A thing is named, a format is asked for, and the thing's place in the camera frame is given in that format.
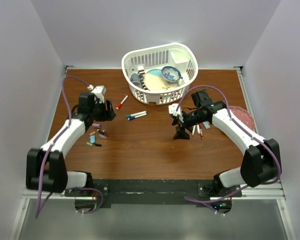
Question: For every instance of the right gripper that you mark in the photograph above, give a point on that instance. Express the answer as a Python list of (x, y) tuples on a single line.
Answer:
[(181, 133)]

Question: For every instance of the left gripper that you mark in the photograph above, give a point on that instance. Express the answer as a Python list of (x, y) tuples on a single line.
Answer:
[(108, 114)]

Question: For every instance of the red marker pen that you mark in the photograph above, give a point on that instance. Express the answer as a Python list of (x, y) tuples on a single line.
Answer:
[(122, 102)]

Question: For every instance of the white grey pen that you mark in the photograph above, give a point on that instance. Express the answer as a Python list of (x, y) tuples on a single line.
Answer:
[(193, 130)]

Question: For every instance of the green marker pen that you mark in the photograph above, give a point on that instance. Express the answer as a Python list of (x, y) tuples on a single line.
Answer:
[(136, 114)]

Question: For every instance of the purple highlighter cap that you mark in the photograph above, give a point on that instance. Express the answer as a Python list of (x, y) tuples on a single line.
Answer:
[(96, 125)]

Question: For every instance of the blue marker pen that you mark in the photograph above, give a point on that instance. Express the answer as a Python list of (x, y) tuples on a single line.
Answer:
[(137, 116)]

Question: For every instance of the thin red pen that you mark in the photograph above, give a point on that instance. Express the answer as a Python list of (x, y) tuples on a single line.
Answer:
[(201, 132)]

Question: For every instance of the clear red pen cap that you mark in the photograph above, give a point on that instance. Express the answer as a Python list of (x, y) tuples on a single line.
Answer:
[(102, 136)]

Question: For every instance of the blue highlighter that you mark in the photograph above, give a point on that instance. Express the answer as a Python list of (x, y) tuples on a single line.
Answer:
[(206, 125)]

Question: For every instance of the blue highlighter cap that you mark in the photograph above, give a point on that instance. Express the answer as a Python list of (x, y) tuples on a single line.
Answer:
[(92, 139)]

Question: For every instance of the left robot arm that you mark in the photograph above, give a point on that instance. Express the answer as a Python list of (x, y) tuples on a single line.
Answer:
[(46, 165)]

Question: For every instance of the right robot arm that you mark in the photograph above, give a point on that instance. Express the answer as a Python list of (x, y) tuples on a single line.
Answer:
[(261, 163)]

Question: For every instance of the grey mug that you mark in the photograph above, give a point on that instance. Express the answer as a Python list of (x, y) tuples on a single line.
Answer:
[(137, 80)]

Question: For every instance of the cream and blue plate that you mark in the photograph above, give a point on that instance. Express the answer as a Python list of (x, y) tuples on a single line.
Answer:
[(155, 82)]

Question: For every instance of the striped cup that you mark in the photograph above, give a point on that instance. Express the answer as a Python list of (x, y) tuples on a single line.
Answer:
[(141, 72)]

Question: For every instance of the blue patterned bowl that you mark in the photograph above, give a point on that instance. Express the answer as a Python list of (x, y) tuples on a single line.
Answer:
[(170, 74)]

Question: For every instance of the pink dotted plate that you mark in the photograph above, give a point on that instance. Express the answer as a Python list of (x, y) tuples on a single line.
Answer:
[(244, 116)]

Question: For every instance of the white plastic basket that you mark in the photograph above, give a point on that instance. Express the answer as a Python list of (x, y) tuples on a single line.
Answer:
[(173, 54)]

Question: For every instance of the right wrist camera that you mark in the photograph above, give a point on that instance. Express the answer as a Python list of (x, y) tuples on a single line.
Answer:
[(175, 112)]

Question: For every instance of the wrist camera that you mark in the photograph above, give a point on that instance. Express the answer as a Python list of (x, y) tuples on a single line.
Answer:
[(99, 92), (175, 112)]

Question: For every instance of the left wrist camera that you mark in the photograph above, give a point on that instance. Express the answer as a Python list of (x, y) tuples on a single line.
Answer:
[(99, 92)]

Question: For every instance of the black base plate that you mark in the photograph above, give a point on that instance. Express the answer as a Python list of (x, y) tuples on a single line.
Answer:
[(155, 192)]

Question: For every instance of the aluminium frame rail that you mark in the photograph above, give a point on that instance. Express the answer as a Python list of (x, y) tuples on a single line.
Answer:
[(265, 192)]

